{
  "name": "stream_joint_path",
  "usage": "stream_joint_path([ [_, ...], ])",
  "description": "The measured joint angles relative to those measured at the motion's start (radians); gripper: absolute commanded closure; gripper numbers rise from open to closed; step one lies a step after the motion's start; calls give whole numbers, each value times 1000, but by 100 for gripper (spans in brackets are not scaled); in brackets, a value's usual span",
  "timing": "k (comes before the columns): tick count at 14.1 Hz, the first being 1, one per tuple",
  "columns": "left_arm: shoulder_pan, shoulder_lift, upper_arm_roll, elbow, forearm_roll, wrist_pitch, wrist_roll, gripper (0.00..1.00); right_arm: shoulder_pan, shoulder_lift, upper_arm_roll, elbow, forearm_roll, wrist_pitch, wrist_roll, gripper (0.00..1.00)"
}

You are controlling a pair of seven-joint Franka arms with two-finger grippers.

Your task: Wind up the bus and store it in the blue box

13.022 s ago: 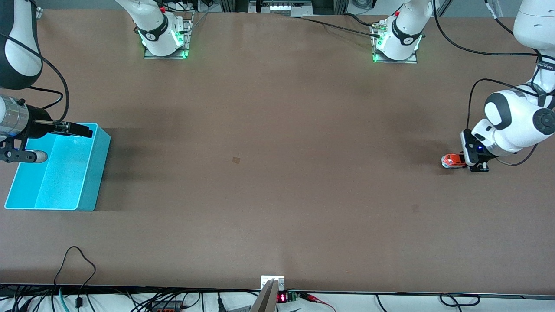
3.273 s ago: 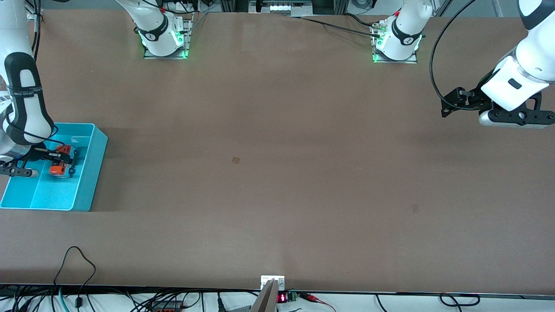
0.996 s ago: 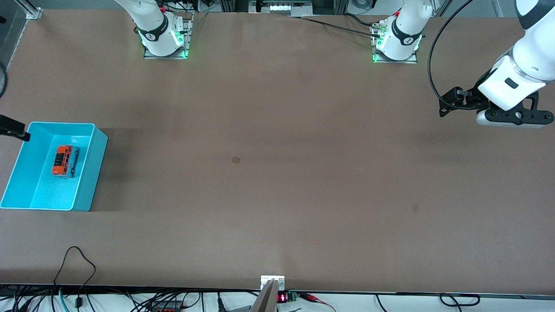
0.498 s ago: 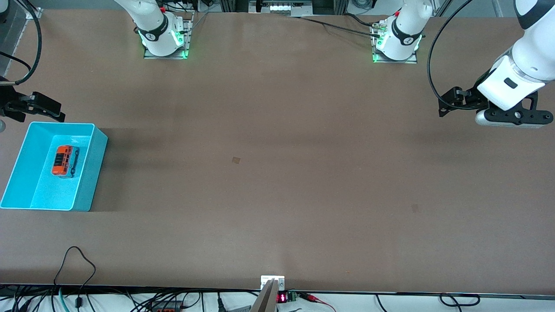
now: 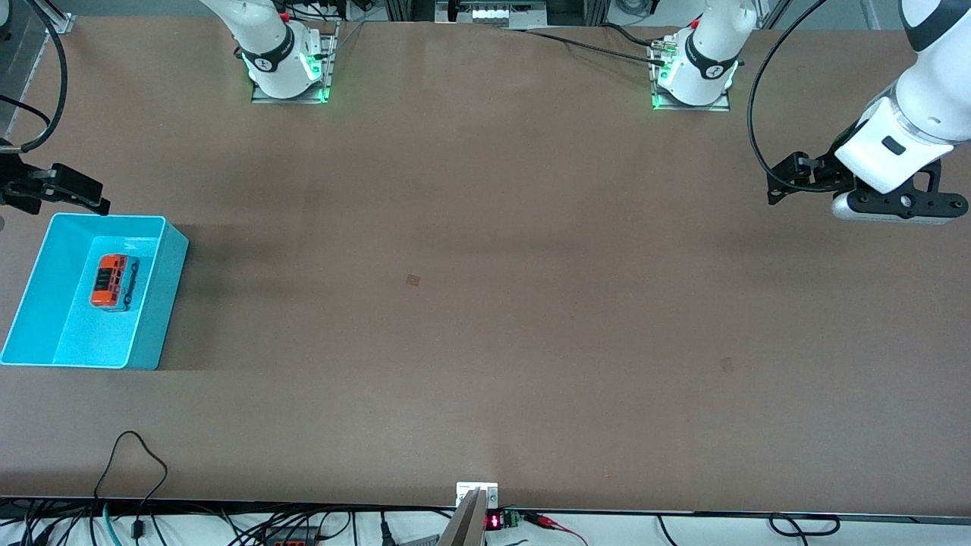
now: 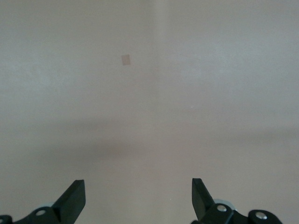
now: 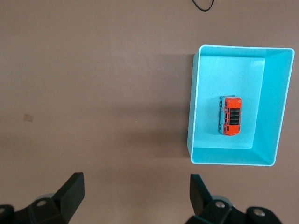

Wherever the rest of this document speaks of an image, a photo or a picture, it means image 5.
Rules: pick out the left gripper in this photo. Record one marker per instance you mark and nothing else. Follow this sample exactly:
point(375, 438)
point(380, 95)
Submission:
point(828, 172)

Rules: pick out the orange toy bus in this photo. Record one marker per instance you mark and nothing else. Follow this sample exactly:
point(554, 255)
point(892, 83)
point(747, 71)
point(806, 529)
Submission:
point(112, 282)

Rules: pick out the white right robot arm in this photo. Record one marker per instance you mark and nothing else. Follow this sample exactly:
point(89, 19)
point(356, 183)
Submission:
point(265, 45)

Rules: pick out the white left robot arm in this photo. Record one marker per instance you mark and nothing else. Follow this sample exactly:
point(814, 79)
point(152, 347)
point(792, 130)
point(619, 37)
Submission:
point(929, 83)

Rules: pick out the blue plastic box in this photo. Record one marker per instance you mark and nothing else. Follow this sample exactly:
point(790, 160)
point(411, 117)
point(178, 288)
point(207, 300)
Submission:
point(72, 334)

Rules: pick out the grey power strip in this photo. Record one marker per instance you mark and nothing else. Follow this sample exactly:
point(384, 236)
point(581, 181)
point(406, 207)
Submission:
point(501, 11)

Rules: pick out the red digit display module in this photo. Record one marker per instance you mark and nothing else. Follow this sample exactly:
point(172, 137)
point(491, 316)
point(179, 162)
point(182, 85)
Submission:
point(494, 522)

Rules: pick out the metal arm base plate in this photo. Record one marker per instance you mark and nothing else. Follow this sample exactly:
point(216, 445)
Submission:
point(262, 95)
point(721, 102)

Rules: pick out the aluminium frame profile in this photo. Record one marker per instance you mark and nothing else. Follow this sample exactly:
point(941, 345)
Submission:
point(34, 61)

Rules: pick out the white table edge bracket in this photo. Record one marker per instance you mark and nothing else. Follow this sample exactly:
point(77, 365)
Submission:
point(464, 489)

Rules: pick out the grey metal camera bar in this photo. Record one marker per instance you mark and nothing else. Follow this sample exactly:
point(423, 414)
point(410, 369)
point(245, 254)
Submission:
point(464, 523)

